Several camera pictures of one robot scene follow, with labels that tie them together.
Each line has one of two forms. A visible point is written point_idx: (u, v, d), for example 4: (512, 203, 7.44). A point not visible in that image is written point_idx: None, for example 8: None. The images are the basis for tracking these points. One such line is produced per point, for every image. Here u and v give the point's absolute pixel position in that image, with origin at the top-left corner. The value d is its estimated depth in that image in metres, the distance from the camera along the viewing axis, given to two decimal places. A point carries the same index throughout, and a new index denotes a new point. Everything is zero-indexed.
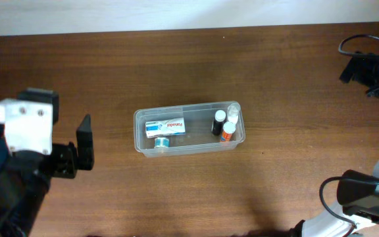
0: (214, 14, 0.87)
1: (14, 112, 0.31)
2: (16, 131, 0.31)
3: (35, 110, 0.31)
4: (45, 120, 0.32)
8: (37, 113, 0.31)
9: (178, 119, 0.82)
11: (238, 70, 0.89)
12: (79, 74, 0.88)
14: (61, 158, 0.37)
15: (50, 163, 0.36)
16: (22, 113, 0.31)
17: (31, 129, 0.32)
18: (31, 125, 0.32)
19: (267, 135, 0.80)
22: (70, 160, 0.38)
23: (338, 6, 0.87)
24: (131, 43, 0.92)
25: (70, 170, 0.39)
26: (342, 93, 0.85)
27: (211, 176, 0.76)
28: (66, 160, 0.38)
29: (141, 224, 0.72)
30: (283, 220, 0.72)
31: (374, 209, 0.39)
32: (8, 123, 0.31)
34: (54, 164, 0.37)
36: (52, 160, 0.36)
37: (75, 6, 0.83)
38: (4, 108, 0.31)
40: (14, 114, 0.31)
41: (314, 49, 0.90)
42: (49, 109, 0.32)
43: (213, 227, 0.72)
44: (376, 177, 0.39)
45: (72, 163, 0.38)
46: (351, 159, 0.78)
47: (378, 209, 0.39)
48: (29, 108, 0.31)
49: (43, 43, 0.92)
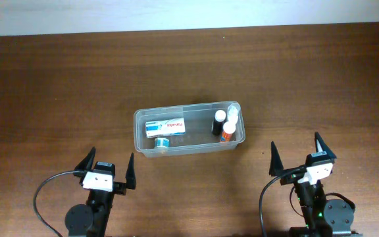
0: (214, 15, 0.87)
1: (93, 179, 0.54)
2: (95, 187, 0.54)
3: (104, 177, 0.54)
4: (108, 183, 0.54)
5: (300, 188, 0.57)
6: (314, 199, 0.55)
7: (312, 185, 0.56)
8: (105, 179, 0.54)
9: (179, 119, 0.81)
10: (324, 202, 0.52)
11: (238, 70, 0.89)
12: (79, 75, 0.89)
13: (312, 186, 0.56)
14: (118, 189, 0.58)
15: (110, 195, 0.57)
16: (97, 180, 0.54)
17: (101, 185, 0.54)
18: (101, 184, 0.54)
19: (267, 135, 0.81)
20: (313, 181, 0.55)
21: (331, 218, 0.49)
22: (120, 184, 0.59)
23: (340, 8, 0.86)
24: (131, 43, 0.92)
25: (122, 191, 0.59)
26: (341, 94, 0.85)
27: (211, 176, 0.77)
28: (118, 184, 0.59)
29: (141, 224, 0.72)
30: (283, 219, 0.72)
31: (329, 222, 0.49)
32: (91, 185, 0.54)
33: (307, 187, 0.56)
34: (112, 195, 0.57)
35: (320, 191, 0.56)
36: (112, 192, 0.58)
37: (75, 6, 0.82)
38: (87, 178, 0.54)
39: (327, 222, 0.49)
40: (93, 180, 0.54)
41: (313, 49, 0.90)
42: (110, 177, 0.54)
43: (213, 227, 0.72)
44: (307, 204, 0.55)
45: (122, 185, 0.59)
46: (351, 158, 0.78)
47: (333, 224, 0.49)
48: (100, 176, 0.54)
49: (43, 44, 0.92)
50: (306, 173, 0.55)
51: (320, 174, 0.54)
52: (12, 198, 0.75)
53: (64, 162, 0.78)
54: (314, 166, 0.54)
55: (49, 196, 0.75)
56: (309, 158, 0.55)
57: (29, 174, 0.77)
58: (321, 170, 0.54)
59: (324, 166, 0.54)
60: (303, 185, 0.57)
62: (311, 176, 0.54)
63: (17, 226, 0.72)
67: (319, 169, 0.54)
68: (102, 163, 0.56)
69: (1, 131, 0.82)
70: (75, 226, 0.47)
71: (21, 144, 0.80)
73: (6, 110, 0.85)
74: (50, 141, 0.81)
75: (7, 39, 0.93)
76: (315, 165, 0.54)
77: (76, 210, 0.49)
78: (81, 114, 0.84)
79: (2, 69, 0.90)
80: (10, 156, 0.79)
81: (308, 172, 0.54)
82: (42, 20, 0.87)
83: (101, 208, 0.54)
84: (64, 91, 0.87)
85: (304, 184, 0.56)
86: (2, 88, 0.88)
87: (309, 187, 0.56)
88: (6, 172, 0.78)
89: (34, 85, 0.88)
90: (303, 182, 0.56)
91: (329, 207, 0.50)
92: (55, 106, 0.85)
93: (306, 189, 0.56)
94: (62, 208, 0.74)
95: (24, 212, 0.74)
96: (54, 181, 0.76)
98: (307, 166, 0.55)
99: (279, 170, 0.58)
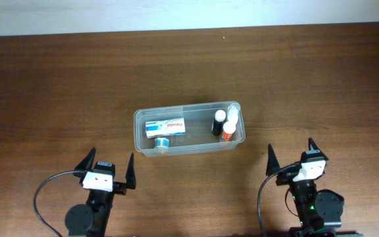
0: (214, 15, 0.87)
1: (93, 179, 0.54)
2: (95, 187, 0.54)
3: (104, 177, 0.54)
4: (108, 182, 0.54)
5: (295, 187, 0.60)
6: (308, 195, 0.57)
7: (304, 183, 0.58)
8: (105, 179, 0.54)
9: (178, 119, 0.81)
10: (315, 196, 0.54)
11: (238, 69, 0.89)
12: (79, 75, 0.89)
13: (306, 184, 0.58)
14: (118, 189, 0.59)
15: (110, 195, 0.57)
16: (97, 180, 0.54)
17: (101, 185, 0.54)
18: (100, 184, 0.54)
19: (267, 135, 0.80)
20: (306, 176, 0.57)
21: (323, 210, 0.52)
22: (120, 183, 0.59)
23: (340, 8, 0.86)
24: (131, 43, 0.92)
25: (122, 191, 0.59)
26: (341, 94, 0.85)
27: (211, 176, 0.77)
28: (118, 184, 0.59)
29: (141, 224, 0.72)
30: (284, 220, 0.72)
31: (321, 214, 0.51)
32: (91, 185, 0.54)
33: (301, 185, 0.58)
34: (111, 194, 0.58)
35: (312, 188, 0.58)
36: (112, 192, 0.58)
37: (75, 6, 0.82)
38: (87, 177, 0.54)
39: (318, 214, 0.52)
40: (93, 180, 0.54)
41: (313, 49, 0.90)
42: (110, 177, 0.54)
43: (213, 227, 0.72)
44: (301, 200, 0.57)
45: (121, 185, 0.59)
46: (352, 158, 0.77)
47: (325, 215, 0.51)
48: (100, 176, 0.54)
49: (44, 43, 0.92)
50: (301, 169, 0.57)
51: (314, 170, 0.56)
52: (12, 198, 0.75)
53: (64, 162, 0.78)
54: (308, 162, 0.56)
55: (49, 196, 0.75)
56: (303, 155, 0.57)
57: (29, 174, 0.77)
58: (315, 167, 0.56)
59: (317, 164, 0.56)
60: (296, 184, 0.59)
62: (306, 171, 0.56)
63: (17, 226, 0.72)
67: (312, 166, 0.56)
68: (102, 163, 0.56)
69: (1, 131, 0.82)
70: (76, 226, 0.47)
71: (21, 144, 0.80)
73: (6, 110, 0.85)
74: (50, 141, 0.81)
75: (8, 39, 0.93)
76: (309, 160, 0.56)
77: (77, 210, 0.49)
78: (81, 114, 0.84)
79: (2, 68, 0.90)
80: (10, 156, 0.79)
81: (303, 168, 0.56)
82: (43, 20, 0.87)
83: (101, 207, 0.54)
84: (64, 91, 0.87)
85: (299, 182, 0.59)
86: (2, 87, 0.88)
87: (303, 185, 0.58)
88: (6, 172, 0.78)
89: (35, 85, 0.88)
90: (297, 180, 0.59)
91: (320, 199, 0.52)
92: (54, 106, 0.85)
93: (299, 187, 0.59)
94: (62, 208, 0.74)
95: (24, 212, 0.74)
96: (54, 181, 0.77)
98: (302, 162, 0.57)
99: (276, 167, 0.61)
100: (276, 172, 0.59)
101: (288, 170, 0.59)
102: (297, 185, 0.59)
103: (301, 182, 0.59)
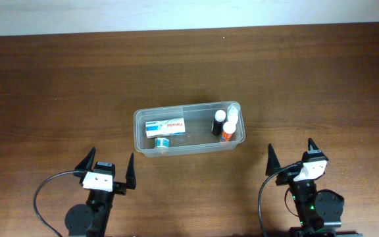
0: (213, 15, 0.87)
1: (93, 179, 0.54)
2: (95, 187, 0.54)
3: (104, 177, 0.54)
4: (108, 182, 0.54)
5: (295, 187, 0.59)
6: (308, 195, 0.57)
7: (305, 183, 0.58)
8: (105, 179, 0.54)
9: (178, 119, 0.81)
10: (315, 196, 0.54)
11: (238, 70, 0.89)
12: (79, 75, 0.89)
13: (306, 184, 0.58)
14: (118, 189, 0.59)
15: (110, 195, 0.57)
16: (97, 180, 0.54)
17: (101, 185, 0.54)
18: (100, 184, 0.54)
19: (267, 135, 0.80)
20: (308, 176, 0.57)
21: (324, 210, 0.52)
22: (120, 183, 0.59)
23: (340, 8, 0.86)
24: (131, 43, 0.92)
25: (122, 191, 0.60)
26: (341, 94, 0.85)
27: (211, 176, 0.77)
28: (118, 184, 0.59)
29: (141, 224, 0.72)
30: (284, 220, 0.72)
31: (321, 214, 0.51)
32: (91, 185, 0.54)
33: (301, 185, 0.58)
34: (112, 194, 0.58)
35: (313, 188, 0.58)
36: (112, 192, 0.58)
37: (75, 6, 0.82)
38: (87, 177, 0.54)
39: (318, 214, 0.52)
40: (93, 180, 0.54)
41: (313, 49, 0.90)
42: (110, 177, 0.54)
43: (213, 227, 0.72)
44: (301, 200, 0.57)
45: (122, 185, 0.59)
46: (352, 158, 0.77)
47: (325, 215, 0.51)
48: (99, 176, 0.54)
49: (44, 43, 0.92)
50: (303, 168, 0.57)
51: (316, 170, 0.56)
52: (12, 198, 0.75)
53: (64, 162, 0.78)
54: (310, 162, 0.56)
55: (49, 196, 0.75)
56: (305, 154, 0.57)
57: (29, 174, 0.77)
58: (316, 167, 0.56)
59: (319, 163, 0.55)
60: (297, 184, 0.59)
62: (307, 170, 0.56)
63: (17, 226, 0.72)
67: (314, 165, 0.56)
68: (102, 162, 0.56)
69: (1, 131, 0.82)
70: (76, 225, 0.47)
71: (21, 144, 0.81)
73: (6, 110, 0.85)
74: (50, 141, 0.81)
75: (8, 39, 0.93)
76: (311, 160, 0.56)
77: (77, 210, 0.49)
78: (81, 114, 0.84)
79: (2, 68, 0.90)
80: (10, 155, 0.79)
81: (305, 168, 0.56)
82: (43, 20, 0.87)
83: (101, 207, 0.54)
84: (64, 91, 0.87)
85: (299, 182, 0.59)
86: (2, 87, 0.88)
87: (303, 185, 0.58)
88: (6, 172, 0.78)
89: (35, 85, 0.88)
90: (297, 180, 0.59)
91: (320, 200, 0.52)
92: (55, 106, 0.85)
93: (299, 187, 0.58)
94: (62, 208, 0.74)
95: (24, 212, 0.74)
96: (54, 181, 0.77)
98: (303, 162, 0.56)
99: (277, 166, 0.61)
100: (277, 172, 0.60)
101: (289, 170, 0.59)
102: (297, 185, 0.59)
103: (301, 182, 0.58)
